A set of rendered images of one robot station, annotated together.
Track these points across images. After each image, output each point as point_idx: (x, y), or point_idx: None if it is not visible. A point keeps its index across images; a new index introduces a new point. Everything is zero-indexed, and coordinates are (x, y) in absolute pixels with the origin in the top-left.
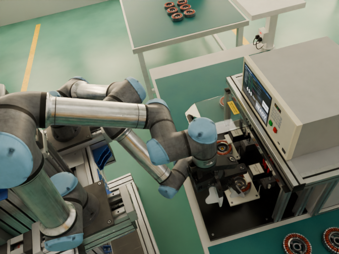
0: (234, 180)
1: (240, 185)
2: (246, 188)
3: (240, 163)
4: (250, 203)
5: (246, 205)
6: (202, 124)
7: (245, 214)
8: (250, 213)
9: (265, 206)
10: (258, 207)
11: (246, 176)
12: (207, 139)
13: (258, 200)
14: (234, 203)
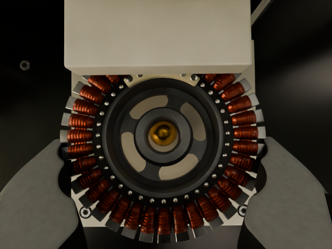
0: (120, 156)
1: (186, 132)
2: (238, 102)
3: (1, 59)
4: (266, 106)
5: (271, 132)
6: None
7: (317, 154)
8: (318, 126)
9: (300, 38)
10: (299, 75)
11: (157, 39)
12: None
13: (260, 58)
14: (252, 195)
